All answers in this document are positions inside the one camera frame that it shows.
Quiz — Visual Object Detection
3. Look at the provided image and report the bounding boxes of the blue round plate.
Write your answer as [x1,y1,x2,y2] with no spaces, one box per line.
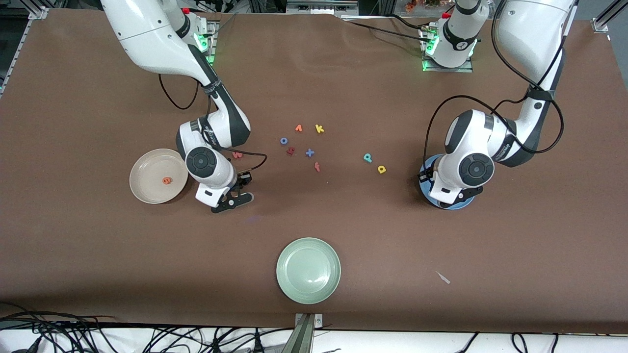
[418,153,478,210]

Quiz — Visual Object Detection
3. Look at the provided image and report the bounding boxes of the beige brown round plate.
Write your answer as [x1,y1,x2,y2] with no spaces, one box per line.
[129,148,189,204]

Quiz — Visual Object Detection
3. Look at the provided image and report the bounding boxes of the green round plate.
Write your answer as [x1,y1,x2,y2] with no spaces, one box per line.
[276,237,341,305]

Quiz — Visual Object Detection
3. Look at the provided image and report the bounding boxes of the aluminium corner profile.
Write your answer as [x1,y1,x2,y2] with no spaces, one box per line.
[591,0,628,34]

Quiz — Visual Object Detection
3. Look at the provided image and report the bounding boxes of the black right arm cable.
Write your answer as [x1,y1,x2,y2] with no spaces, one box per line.
[158,74,268,173]

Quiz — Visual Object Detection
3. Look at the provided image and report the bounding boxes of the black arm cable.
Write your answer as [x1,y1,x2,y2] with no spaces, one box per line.
[158,74,268,173]
[423,0,565,170]

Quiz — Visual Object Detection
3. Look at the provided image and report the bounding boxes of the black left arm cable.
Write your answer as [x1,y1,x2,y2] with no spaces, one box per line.
[423,0,565,170]

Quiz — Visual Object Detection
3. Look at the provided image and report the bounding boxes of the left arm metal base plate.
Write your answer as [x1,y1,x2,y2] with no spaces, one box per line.
[421,27,474,73]

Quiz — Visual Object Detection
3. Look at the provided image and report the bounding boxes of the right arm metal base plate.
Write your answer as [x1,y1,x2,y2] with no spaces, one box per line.
[196,20,217,67]

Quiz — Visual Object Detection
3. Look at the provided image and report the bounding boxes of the black cable across table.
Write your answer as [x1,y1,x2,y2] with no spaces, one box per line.
[339,15,432,45]

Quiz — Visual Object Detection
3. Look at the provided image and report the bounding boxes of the aluminium profile post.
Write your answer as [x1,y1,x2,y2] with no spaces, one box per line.
[294,313,323,353]

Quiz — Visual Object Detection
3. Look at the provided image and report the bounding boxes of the grey metal frame box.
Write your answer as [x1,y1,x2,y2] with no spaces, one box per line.
[286,0,360,15]

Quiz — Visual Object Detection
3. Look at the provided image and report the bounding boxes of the tangled black floor cables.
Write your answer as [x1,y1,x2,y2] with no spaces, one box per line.
[0,302,295,353]

